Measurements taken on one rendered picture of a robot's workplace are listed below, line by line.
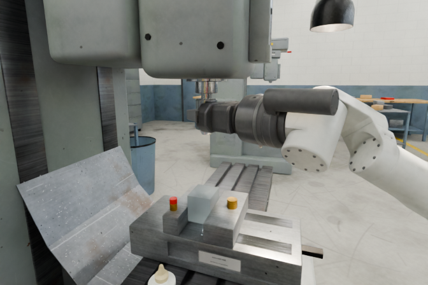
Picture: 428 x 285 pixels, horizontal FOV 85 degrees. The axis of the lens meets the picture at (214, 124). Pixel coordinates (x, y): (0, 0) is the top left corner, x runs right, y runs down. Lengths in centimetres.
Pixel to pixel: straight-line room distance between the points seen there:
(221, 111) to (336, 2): 26
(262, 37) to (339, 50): 667
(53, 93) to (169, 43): 36
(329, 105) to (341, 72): 678
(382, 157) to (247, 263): 29
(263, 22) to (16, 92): 51
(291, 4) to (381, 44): 243
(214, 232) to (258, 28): 38
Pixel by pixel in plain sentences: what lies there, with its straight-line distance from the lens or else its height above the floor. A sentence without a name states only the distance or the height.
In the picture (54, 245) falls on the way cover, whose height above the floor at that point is 96.
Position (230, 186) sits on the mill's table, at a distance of 88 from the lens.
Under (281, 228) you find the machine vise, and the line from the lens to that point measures 55.
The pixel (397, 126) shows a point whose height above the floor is 26.
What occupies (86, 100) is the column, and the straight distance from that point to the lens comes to 74.
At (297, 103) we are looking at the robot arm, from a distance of 33.
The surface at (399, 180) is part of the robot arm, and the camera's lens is 40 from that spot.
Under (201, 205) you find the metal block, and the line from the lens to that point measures 51.
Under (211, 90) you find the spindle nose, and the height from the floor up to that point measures 129.
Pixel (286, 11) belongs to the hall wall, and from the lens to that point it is 721.
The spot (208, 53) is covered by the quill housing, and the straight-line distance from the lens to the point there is 39.
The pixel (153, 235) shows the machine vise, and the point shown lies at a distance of 55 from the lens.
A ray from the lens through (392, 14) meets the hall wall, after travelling 748.
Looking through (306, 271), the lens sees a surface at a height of 85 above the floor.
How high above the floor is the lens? 130
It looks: 10 degrees down
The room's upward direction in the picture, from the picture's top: straight up
